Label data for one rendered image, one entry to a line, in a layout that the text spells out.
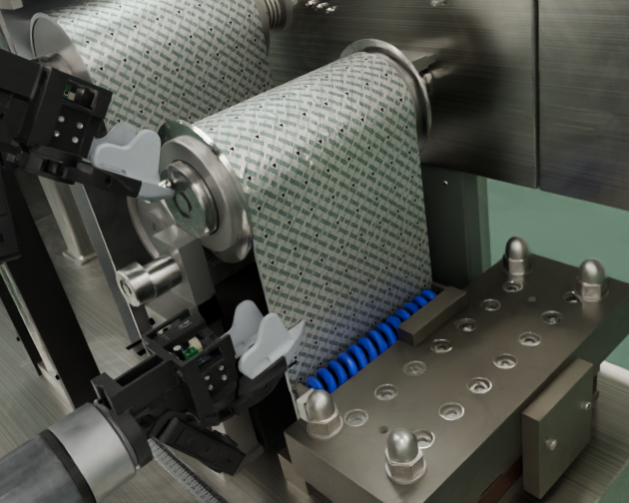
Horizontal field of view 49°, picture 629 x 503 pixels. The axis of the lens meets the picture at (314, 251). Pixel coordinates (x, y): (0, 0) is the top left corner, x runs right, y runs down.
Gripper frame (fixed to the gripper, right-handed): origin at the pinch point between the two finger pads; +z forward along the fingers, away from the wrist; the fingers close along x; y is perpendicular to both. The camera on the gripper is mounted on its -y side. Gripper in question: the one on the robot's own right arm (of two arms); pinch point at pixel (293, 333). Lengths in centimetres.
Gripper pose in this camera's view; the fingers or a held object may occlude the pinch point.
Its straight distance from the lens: 70.8
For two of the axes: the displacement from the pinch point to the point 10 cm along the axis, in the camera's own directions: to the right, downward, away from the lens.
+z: 7.2, -4.6, 5.2
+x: -6.7, -2.7, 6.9
